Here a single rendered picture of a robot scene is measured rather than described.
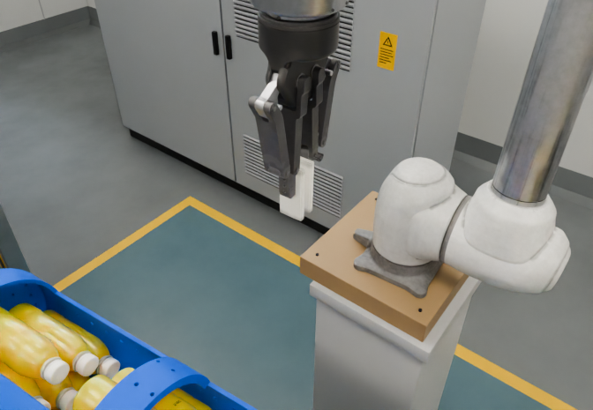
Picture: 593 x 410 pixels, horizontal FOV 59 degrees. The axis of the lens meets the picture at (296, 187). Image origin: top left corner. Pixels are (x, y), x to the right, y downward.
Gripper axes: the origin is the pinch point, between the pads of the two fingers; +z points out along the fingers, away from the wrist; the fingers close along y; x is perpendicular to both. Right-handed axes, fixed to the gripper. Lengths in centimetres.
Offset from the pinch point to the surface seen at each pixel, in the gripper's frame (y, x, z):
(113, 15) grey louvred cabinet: 155, 233, 68
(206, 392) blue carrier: -4, 17, 51
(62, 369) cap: -18, 36, 43
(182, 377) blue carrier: -8.8, 15.6, 39.1
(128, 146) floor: 150, 239, 158
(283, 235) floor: 136, 98, 158
